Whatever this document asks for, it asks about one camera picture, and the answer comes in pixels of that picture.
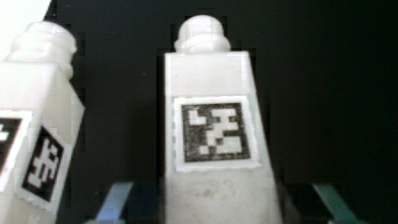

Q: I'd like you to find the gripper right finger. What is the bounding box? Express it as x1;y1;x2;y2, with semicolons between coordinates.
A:
313;183;370;224

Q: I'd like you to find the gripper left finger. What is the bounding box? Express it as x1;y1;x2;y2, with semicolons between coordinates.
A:
84;182;134;224

